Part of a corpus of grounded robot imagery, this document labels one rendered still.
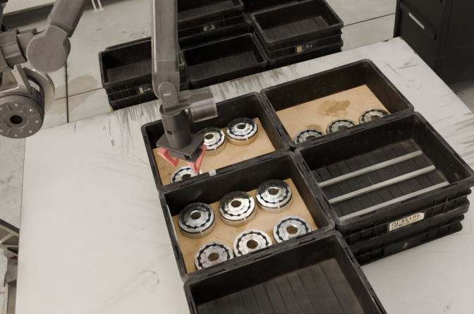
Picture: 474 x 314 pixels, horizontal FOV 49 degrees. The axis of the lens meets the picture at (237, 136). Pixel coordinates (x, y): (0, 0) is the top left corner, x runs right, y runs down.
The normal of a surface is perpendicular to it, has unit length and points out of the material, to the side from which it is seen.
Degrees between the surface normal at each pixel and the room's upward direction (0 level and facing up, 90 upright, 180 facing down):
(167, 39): 67
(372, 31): 0
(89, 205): 0
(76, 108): 0
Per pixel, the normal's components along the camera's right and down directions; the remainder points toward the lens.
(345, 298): -0.12, -0.72
